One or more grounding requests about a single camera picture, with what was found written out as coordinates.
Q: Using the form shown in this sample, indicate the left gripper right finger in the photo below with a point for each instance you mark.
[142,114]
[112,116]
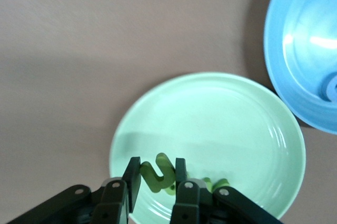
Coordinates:
[189,203]

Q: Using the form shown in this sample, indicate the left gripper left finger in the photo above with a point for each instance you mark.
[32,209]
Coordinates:
[108,203]

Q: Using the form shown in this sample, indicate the green foam letter N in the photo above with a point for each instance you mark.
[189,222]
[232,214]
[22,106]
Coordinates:
[222,182]

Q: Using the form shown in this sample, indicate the green foam letter J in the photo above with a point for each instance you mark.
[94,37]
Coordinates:
[155,182]

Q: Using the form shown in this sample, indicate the blue foam capital G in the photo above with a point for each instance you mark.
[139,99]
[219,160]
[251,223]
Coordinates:
[330,87]

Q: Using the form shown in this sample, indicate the light green plate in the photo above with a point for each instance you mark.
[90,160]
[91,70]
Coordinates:
[210,118]

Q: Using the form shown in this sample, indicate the blue plate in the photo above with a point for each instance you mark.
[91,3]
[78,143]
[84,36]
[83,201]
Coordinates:
[289,103]

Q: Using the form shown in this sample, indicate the brown table cover mat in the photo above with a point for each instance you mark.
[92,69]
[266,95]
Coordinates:
[79,24]

